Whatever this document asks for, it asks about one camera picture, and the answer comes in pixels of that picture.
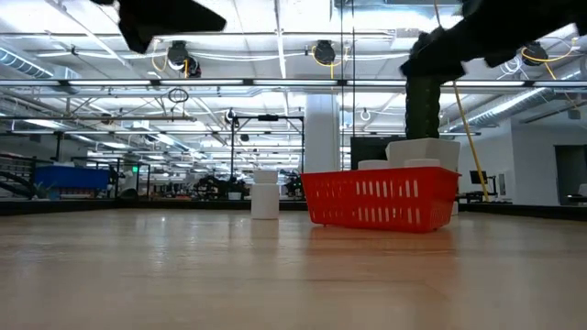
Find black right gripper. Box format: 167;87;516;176
399;0;587;83

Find red plastic slotted basket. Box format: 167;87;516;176
300;166;462;234

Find white faceted plant pot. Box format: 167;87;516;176
384;137;461;173

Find black rectangular screen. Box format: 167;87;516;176
350;135;407;171

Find small black monitor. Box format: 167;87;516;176
468;170;500;204

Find white building column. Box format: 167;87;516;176
305;93;341;174

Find black ceiling cable reel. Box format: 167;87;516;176
521;40;550;66
166;39;202;79
313;39;338;66

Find yellow hanging cable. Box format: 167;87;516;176
432;0;490;204

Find black metal frame rig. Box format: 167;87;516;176
230;114;306;184

